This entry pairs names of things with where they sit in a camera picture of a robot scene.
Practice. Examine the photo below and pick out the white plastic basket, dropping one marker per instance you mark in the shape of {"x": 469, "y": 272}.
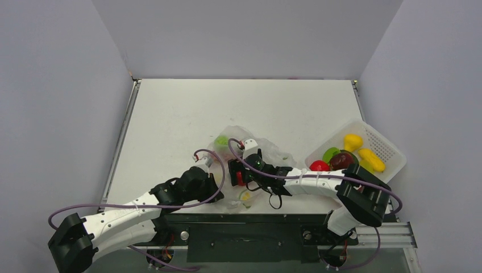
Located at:
{"x": 393, "y": 159}

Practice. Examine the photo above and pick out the red fake fruit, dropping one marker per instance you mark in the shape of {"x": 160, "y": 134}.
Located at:
{"x": 240, "y": 179}

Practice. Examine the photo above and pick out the aluminium frame rail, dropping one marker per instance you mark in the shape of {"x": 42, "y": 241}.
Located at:
{"x": 396, "y": 235}

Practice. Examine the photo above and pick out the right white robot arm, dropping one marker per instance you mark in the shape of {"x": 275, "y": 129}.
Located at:
{"x": 363, "y": 197}

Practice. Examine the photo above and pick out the green fake leaf fruit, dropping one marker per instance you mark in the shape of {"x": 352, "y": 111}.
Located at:
{"x": 330, "y": 153}

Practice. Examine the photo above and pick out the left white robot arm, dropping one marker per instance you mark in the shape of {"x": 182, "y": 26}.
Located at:
{"x": 79, "y": 241}

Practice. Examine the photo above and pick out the yellow fake mango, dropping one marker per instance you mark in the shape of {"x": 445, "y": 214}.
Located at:
{"x": 368, "y": 155}

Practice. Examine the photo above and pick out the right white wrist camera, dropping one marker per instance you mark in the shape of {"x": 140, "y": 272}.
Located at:
{"x": 250, "y": 147}

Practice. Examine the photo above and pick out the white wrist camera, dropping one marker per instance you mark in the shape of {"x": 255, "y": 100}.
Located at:
{"x": 250, "y": 147}
{"x": 204, "y": 163}

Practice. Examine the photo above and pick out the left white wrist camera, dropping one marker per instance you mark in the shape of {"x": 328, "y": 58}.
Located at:
{"x": 204, "y": 163}

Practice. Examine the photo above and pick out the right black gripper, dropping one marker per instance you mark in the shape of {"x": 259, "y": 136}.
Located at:
{"x": 233, "y": 173}

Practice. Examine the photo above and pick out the yellow fake pepper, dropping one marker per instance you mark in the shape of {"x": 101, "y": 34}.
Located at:
{"x": 352, "y": 142}

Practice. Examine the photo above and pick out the green fake apple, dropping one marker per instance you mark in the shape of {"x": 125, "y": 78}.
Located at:
{"x": 221, "y": 140}

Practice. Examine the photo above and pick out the dark red fake plum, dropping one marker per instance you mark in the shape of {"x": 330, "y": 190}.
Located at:
{"x": 342, "y": 160}

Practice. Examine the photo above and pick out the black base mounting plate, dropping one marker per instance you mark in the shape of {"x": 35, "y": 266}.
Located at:
{"x": 247, "y": 237}

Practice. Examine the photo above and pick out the dark green avocado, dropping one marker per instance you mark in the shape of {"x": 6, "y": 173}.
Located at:
{"x": 354, "y": 156}

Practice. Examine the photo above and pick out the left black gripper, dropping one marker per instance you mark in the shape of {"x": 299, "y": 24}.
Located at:
{"x": 212, "y": 186}

